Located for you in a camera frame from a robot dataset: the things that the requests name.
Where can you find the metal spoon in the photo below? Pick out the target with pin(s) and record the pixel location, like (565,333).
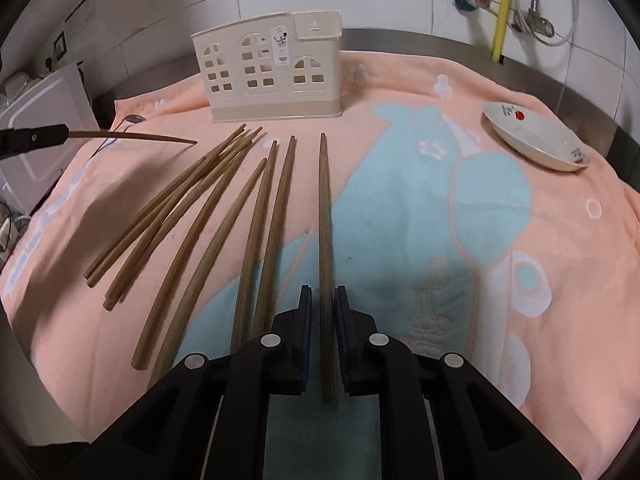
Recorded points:
(132,119)

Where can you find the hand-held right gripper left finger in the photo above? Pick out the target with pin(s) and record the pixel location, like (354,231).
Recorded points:
(300,360)

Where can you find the white flower-print plate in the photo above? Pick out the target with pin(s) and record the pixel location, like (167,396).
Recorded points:
(540,140)

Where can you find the white wall label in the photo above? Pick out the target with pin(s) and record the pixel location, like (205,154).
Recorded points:
(80,10)

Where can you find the peach printed towel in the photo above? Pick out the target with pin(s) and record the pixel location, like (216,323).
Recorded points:
(400,185)

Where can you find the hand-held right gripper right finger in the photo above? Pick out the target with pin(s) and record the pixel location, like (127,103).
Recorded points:
(345,355)

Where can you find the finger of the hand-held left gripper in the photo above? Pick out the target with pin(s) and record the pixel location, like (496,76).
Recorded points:
(35,139)

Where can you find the long wooden chopstick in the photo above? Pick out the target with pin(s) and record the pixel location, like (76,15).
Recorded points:
(140,137)
(325,210)

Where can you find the clear plastic tube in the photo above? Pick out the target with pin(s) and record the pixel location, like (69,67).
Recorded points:
(575,2)

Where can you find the cream plastic utensil holder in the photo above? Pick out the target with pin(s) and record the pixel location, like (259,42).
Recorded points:
(270,105)

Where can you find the wall socket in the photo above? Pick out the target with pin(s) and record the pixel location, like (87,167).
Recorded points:
(60,46)

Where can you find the row of wooden chopsticks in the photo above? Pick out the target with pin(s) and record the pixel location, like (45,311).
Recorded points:
(285,175)

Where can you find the metal water valve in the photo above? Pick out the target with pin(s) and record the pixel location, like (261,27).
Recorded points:
(542,25)

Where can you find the white plastic container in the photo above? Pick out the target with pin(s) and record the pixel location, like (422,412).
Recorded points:
(50,100)

